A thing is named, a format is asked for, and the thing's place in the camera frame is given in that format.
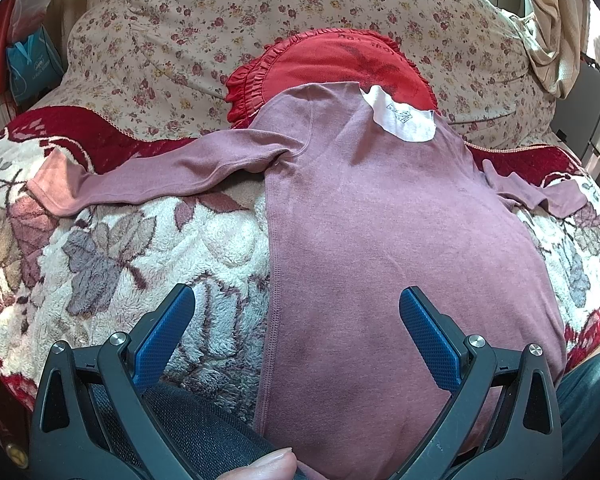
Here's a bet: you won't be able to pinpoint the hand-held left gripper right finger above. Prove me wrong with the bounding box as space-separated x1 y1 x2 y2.
399 286 564 480

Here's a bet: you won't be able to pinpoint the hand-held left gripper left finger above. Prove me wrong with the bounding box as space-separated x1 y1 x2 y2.
29 283 197 480

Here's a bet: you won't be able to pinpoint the mauve long-sleeve shirt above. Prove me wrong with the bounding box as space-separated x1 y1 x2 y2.
26 81 588 480

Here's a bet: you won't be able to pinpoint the person's left hand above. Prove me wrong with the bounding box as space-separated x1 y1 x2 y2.
215 449 298 480

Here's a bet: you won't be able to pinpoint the red white leaf-pattern fleece blanket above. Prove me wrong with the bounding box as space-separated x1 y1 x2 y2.
0 105 600 411

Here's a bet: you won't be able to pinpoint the person's teal trousers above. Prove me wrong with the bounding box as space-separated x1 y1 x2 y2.
555 350 600 480

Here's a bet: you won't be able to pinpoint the grey cabinet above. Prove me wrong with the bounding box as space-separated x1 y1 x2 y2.
550 55 600 181

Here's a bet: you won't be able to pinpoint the red ruffled pillow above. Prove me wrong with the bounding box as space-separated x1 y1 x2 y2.
225 28 438 128

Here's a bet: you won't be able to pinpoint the blue gift bag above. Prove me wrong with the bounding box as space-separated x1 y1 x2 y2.
6 25 65 106

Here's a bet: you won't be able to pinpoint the floral print quilt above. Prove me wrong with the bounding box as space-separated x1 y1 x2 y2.
30 0 558 153

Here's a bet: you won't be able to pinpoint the beige curtain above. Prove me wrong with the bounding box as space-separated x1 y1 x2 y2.
510 0 593 95

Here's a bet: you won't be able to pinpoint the red bag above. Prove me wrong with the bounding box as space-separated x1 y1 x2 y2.
0 0 21 96

